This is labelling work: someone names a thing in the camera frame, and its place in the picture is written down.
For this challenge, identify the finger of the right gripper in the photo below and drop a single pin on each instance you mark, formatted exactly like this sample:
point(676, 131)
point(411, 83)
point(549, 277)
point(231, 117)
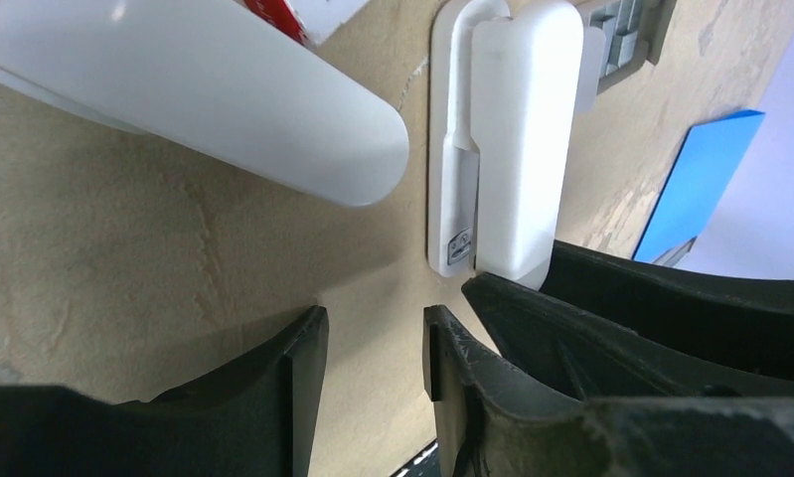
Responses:
point(741, 323)
point(582, 355)

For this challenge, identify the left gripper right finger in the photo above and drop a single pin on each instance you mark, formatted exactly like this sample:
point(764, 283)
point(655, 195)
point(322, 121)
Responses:
point(493, 419)

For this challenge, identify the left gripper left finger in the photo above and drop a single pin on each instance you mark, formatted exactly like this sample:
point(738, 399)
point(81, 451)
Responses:
point(253, 416)

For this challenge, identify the white stapler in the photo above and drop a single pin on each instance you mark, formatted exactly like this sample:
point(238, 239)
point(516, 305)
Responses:
point(501, 101)

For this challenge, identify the red white staples box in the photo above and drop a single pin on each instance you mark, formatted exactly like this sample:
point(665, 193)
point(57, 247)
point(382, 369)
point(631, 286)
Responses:
point(307, 22)

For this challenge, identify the blue foam pad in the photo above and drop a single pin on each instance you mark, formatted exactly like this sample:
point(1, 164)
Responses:
point(708, 158)

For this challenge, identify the white cylindrical marker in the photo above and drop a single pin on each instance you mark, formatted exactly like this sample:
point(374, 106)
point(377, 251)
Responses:
point(213, 77)

